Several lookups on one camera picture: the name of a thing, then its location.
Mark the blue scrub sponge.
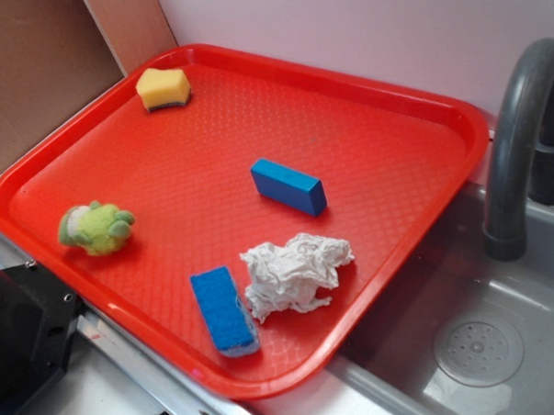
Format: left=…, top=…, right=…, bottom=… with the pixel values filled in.
left=190, top=266, right=260, bottom=357

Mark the crumpled white paper towel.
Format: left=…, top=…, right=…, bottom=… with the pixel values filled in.
left=240, top=233, right=355, bottom=323

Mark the red plastic tray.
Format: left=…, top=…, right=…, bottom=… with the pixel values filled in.
left=0, top=45, right=489, bottom=399

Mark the grey toy sink basin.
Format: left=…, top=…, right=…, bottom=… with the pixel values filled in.
left=329, top=185, right=554, bottom=415

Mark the blue rectangular block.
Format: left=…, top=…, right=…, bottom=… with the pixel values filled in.
left=251, top=159, right=327, bottom=217

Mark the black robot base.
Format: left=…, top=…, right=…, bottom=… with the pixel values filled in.
left=0, top=263, right=82, bottom=403

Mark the brown cardboard panel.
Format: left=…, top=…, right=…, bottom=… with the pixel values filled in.
left=0, top=0, right=177, bottom=174

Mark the grey toy faucet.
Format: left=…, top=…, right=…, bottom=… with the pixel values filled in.
left=483, top=38, right=554, bottom=261

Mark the silver metal rail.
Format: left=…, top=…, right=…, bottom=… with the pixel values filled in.
left=0, top=234, right=255, bottom=415

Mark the green plush toy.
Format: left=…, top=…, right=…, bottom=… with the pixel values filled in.
left=58, top=201, right=136, bottom=257

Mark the yellow sponge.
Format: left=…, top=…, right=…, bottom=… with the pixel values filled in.
left=136, top=68, right=192, bottom=112

